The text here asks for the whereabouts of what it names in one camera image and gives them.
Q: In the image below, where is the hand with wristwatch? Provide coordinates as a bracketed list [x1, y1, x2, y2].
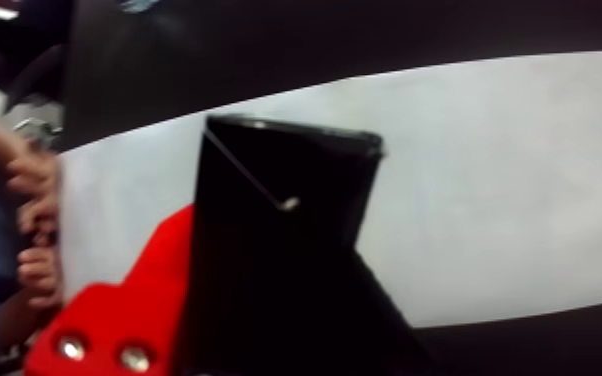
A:
[4, 147, 64, 239]

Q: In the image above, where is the bare hand without watch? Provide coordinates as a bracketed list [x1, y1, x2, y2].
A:
[16, 245, 65, 312]

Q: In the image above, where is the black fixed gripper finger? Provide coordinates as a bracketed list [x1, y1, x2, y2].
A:
[327, 246, 441, 376]

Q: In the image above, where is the black and white box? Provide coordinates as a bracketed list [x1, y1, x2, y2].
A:
[182, 114, 386, 376]

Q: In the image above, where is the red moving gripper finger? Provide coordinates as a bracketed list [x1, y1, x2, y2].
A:
[23, 203, 196, 376]

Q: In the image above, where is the bare forearm without watch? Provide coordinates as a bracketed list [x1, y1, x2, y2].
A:
[0, 299, 58, 361]

